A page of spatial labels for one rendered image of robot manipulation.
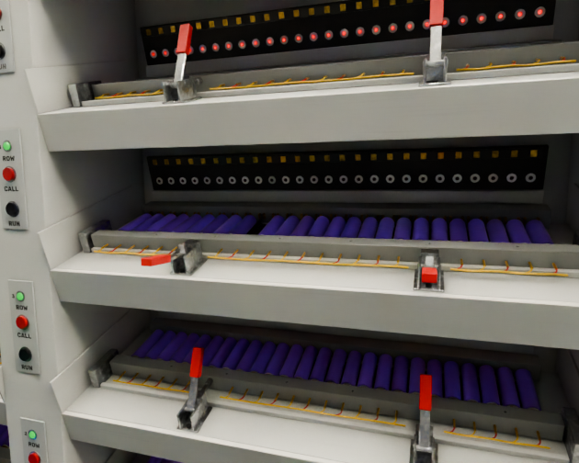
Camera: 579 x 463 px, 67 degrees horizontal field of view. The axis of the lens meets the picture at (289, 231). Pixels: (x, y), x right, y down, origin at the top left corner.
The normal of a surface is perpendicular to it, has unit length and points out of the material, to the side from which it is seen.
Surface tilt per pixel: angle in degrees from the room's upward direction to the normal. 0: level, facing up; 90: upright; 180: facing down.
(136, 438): 106
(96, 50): 90
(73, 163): 90
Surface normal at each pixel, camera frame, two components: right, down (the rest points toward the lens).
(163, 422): -0.09, -0.92
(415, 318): -0.29, 0.39
